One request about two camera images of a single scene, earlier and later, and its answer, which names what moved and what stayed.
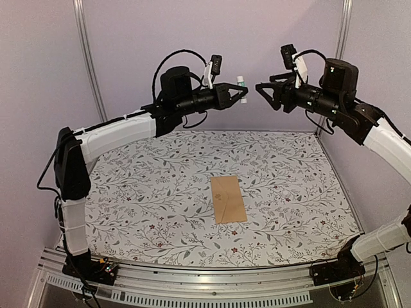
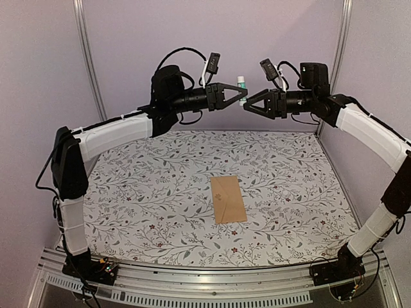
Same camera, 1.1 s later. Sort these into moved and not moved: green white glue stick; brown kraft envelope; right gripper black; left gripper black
Moved: right gripper black
Not moved: left gripper black; green white glue stick; brown kraft envelope
